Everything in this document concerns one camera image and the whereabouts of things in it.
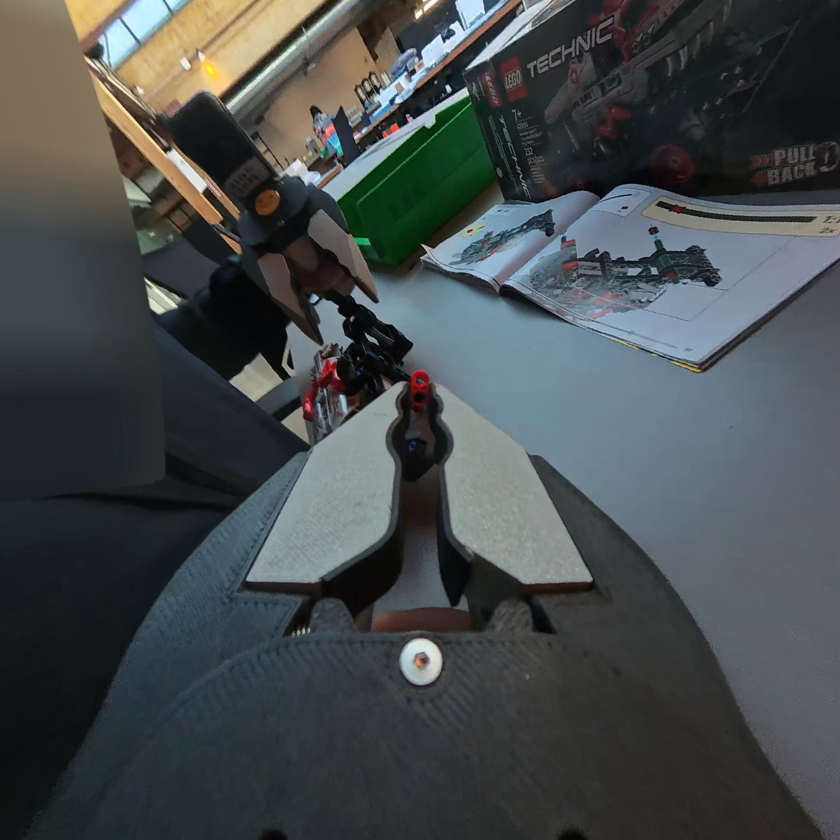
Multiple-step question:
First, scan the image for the black toy set box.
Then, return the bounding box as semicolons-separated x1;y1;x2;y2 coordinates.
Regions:
462;0;840;204

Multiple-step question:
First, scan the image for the person's left forearm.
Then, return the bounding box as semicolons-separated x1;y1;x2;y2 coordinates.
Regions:
157;252;293;382

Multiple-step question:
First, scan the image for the green plastic bin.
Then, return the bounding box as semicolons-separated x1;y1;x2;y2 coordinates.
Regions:
322;98;497;266

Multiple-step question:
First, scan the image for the black grey lego truck model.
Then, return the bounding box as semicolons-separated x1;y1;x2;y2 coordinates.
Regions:
301;294;416;447

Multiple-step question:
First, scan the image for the wooden edged table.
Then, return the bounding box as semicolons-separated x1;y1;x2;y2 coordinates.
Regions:
92;72;240;253

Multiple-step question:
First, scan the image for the metal ventilation duct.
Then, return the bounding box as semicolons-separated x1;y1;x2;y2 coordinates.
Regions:
223;0;368;122

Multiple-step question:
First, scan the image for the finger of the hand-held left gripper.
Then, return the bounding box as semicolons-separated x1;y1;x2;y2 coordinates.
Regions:
256;251;326;347
307;207;382;305

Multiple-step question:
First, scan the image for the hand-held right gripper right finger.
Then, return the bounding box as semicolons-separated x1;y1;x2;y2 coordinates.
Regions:
430;384;595;608

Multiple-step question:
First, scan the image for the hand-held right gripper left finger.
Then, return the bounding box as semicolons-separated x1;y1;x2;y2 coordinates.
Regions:
244;381;406;611

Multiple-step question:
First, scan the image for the open instruction booklet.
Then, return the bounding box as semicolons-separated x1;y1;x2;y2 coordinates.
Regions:
420;184;840;374

